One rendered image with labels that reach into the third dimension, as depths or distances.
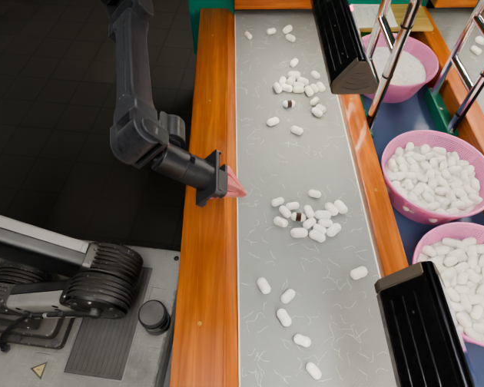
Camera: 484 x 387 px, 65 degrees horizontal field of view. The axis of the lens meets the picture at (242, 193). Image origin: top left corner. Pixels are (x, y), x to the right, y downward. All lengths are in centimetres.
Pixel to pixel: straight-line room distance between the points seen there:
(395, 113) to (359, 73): 60
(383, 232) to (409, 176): 20
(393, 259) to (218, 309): 38
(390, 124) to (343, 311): 63
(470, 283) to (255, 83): 77
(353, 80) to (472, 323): 54
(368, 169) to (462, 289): 33
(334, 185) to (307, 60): 49
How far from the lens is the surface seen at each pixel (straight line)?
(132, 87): 72
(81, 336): 113
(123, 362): 108
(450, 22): 163
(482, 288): 94
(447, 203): 102
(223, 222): 85
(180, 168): 69
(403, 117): 128
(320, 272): 84
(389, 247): 87
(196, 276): 79
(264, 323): 79
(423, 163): 107
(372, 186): 95
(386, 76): 102
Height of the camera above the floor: 149
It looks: 55 degrees down
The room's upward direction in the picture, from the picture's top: straight up
